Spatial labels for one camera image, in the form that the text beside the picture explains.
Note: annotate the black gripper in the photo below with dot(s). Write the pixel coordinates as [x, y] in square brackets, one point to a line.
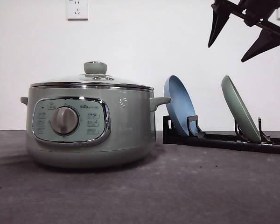
[254, 12]

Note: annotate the green plate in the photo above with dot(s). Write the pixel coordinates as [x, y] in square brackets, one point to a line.
[240, 110]

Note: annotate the glass lid with green knob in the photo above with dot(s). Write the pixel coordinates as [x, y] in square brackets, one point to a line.
[95, 76]

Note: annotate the blue plate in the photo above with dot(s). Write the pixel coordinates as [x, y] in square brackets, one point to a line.
[181, 105]

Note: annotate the black plate rack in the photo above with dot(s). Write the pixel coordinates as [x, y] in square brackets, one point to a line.
[197, 137]

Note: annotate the green electric steamer pot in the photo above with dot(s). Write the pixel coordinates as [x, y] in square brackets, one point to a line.
[91, 127]

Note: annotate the white wall socket left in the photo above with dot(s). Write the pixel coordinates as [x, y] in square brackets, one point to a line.
[77, 10]

